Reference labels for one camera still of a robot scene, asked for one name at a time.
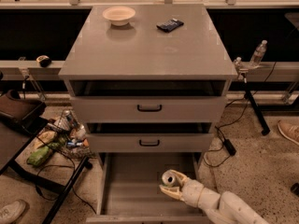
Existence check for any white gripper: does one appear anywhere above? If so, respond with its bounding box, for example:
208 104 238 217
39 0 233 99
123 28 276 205
159 170 221 209

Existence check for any green soda can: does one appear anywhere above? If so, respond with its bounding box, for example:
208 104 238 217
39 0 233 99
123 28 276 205
162 170 177 188

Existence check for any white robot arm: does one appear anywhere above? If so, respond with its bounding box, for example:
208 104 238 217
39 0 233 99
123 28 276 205
160 169 269 224

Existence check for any bottom grey drawer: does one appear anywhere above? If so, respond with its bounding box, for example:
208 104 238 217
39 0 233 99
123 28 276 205
86 153 211 224

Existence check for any grey drawer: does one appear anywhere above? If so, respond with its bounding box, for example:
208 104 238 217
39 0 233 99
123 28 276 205
87 123 213 152
70 80 226 123
86 153 211 224

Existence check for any middle grey drawer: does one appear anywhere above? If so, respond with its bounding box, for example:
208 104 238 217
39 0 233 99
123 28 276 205
87 123 213 152

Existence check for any grey drawer cabinet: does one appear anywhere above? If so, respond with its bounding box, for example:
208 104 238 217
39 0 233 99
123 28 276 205
57 3 238 224

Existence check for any top grey drawer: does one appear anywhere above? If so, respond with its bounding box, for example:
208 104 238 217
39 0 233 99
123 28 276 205
70 80 226 123

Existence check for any can in floor pile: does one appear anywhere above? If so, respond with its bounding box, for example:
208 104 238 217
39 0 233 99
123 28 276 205
63 110 78 128

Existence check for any black power adapter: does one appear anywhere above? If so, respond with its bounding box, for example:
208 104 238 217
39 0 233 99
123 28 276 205
223 139 236 156

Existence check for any black tripod stand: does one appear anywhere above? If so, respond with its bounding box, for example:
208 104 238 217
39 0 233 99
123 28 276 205
241 73 270 135

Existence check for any tan shoe right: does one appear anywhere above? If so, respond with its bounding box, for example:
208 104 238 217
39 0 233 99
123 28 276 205
278 120 299 146

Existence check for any small clear bottle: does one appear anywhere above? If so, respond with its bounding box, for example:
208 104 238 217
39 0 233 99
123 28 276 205
234 57 242 70

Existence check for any yellow snack bag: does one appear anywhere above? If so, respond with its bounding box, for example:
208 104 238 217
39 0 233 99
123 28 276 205
34 131 57 149

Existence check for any clear water bottle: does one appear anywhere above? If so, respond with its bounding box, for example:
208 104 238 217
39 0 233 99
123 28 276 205
249 40 267 69

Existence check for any dark blue snack packet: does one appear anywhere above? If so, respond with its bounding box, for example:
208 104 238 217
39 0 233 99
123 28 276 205
156 19 184 33

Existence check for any black side table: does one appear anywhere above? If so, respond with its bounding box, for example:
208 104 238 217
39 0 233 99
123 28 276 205
0 118 93 224

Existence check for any white shoe bottom left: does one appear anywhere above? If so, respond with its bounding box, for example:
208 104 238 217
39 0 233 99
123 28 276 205
0 200 26 224

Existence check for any white bowl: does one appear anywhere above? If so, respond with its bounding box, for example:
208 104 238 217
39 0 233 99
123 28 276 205
102 7 135 26

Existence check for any brown bag on table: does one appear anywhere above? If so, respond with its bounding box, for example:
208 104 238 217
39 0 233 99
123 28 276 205
0 90 46 133

